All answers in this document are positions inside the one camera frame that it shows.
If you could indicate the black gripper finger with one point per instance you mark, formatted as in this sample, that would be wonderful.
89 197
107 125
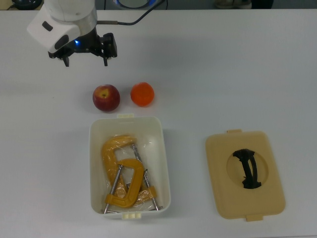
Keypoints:
65 53
110 45

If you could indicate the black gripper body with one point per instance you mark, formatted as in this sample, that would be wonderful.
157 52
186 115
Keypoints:
86 45

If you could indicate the red apple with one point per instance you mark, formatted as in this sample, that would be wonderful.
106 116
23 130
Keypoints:
106 99

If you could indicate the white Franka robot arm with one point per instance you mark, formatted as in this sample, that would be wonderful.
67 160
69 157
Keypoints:
62 15

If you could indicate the orange fruit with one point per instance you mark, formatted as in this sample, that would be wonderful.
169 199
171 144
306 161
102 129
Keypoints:
142 94

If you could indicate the white plastic container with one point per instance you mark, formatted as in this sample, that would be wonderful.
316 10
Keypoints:
158 158

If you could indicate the beige container lid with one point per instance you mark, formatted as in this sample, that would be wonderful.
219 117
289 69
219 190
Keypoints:
223 188

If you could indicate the blue-lit round device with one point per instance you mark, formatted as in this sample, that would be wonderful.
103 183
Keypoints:
135 3

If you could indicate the dark round background object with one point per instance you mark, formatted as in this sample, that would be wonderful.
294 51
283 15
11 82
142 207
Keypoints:
26 3

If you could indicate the large yellow C-clamp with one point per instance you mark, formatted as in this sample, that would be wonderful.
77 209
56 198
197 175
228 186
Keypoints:
110 151

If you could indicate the small yellow C-clamp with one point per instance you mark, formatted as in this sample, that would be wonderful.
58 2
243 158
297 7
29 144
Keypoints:
135 183

